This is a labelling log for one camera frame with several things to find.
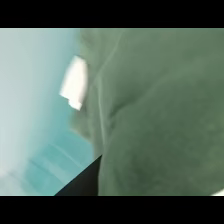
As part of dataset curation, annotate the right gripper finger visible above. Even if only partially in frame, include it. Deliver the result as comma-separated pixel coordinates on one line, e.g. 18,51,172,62
54,154,103,197

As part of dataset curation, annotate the green garment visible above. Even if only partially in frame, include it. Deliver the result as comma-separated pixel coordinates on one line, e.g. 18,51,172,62
59,28,224,197

